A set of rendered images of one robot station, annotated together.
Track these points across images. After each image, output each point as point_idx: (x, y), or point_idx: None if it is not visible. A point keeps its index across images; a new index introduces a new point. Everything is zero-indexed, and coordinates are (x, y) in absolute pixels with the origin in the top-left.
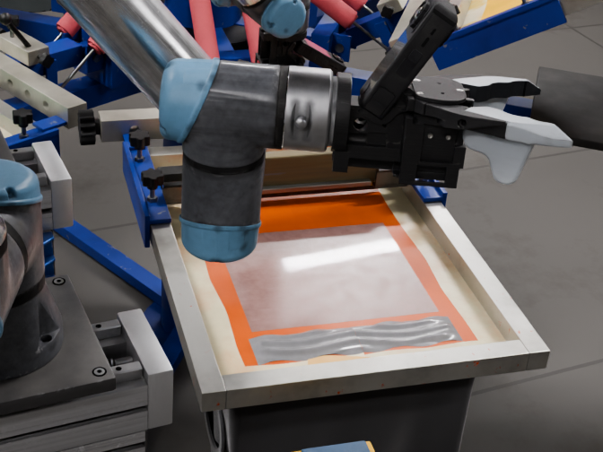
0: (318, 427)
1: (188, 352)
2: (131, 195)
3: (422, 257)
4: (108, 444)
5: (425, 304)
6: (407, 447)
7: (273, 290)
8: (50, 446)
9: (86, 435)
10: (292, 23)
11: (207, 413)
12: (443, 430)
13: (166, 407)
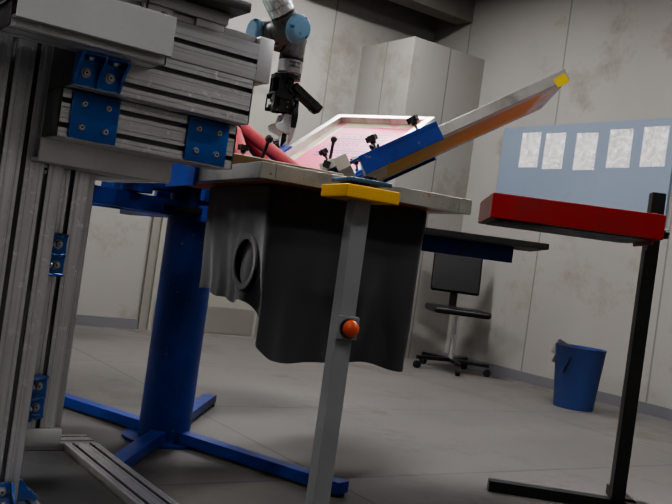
0: (323, 252)
1: (245, 164)
2: (176, 180)
3: None
4: (231, 78)
5: None
6: (378, 297)
7: None
8: (200, 59)
9: (221, 63)
10: (303, 30)
11: (236, 275)
12: (403, 284)
13: (267, 68)
